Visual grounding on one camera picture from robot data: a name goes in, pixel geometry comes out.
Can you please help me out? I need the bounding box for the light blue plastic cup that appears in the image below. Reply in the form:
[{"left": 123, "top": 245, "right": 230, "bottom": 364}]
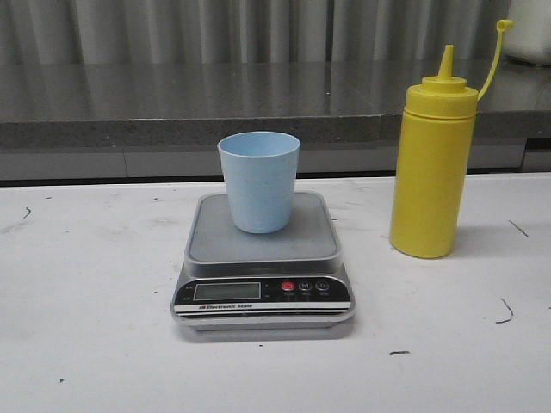
[{"left": 218, "top": 131, "right": 300, "bottom": 234}]

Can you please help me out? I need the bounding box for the yellow squeeze bottle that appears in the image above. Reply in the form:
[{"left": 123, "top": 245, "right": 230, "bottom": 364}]
[{"left": 389, "top": 19, "right": 514, "bottom": 259}]

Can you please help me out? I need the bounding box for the silver digital kitchen scale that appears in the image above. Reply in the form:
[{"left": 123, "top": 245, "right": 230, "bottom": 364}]
[{"left": 170, "top": 191, "right": 356, "bottom": 332}]

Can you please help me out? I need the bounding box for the grey stone counter shelf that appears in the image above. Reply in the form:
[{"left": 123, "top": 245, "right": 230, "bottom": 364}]
[{"left": 0, "top": 59, "right": 551, "bottom": 180}]

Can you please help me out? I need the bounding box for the white container in background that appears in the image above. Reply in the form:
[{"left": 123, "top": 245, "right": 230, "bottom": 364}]
[{"left": 503, "top": 0, "right": 550, "bottom": 65}]

